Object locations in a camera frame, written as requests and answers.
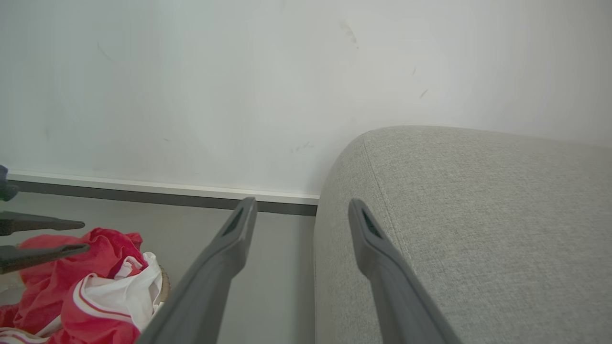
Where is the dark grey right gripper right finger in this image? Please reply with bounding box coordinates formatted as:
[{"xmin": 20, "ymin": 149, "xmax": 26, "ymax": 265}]
[{"xmin": 348, "ymin": 199, "xmax": 462, "ymax": 344}]

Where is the white perforated laundry basket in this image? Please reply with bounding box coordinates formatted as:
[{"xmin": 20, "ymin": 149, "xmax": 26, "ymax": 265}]
[{"xmin": 159, "ymin": 265, "xmax": 172, "ymax": 304}]

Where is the white garment with red stripes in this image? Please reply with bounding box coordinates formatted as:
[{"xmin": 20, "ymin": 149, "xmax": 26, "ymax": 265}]
[{"xmin": 0, "ymin": 252, "xmax": 164, "ymax": 344}]

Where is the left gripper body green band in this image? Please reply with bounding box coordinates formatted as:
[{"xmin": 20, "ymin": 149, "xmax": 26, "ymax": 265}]
[{"xmin": 0, "ymin": 165, "xmax": 20, "ymax": 202}]

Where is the white and grey skirting board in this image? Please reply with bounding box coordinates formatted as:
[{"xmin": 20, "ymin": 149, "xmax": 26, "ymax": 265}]
[{"xmin": 7, "ymin": 170, "xmax": 320, "ymax": 216}]

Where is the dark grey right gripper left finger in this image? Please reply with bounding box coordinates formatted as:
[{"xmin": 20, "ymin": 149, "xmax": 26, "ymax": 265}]
[{"xmin": 139, "ymin": 197, "xmax": 258, "ymax": 344}]

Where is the light grey fabric sofa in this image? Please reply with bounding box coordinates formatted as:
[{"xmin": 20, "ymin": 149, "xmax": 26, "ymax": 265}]
[{"xmin": 314, "ymin": 126, "xmax": 612, "ymax": 344}]

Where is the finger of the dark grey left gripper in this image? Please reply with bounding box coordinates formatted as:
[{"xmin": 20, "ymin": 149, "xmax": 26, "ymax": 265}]
[
  {"xmin": 0, "ymin": 212, "xmax": 86, "ymax": 237},
  {"xmin": 0, "ymin": 244, "xmax": 90, "ymax": 275}
]

